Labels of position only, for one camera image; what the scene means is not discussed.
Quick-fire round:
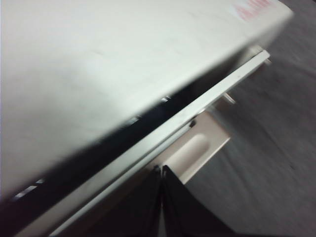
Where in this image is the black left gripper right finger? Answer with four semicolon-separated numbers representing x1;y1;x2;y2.
161;165;235;237

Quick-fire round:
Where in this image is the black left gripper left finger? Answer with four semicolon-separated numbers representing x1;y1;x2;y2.
116;167;163;237

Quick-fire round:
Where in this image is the glass oven door pink handle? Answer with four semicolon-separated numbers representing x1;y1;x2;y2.
17;49;272;237

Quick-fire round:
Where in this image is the cream white toaster oven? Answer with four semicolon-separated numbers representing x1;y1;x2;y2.
0;0;295;237

